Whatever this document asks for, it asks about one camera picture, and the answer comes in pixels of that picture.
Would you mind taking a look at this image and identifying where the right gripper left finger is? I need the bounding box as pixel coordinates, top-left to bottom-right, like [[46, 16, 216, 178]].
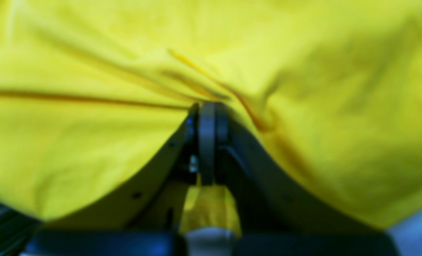
[[43, 104, 199, 231]]

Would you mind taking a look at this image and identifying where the orange yellow t-shirt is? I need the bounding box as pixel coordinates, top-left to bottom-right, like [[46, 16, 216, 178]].
[[0, 0, 422, 228]]

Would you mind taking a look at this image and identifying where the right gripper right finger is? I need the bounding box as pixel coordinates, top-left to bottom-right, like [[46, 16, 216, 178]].
[[215, 103, 380, 235]]

